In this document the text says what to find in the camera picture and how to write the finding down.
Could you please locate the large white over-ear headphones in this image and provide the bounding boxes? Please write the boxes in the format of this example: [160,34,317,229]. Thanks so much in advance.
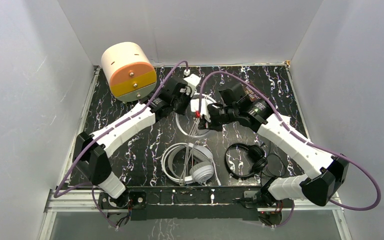
[160,142,221,186]

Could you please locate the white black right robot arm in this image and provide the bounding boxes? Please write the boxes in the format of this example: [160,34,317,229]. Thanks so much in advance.
[193,84,349,207]

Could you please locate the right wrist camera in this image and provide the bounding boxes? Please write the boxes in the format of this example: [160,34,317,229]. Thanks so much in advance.
[190,98,214,122]

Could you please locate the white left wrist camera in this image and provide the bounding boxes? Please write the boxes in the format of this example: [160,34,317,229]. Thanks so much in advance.
[183,69,202,91]

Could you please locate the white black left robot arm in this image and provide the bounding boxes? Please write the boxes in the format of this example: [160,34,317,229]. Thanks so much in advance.
[72,74,201,208]

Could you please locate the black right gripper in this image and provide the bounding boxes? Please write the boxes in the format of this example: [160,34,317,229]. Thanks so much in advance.
[197,105,238,132]

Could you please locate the small white on-ear headphones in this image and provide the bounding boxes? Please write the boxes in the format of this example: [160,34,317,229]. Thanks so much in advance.
[175,92,216,139]

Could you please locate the black wired headphones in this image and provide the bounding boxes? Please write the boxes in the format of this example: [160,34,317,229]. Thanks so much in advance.
[224,142,287,180]

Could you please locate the orange brown paperback book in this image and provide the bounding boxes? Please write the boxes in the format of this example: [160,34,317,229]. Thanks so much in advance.
[242,83,261,102]

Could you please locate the pastel mini drawer cabinet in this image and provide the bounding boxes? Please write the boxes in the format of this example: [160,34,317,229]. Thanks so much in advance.
[101,42,157,103]

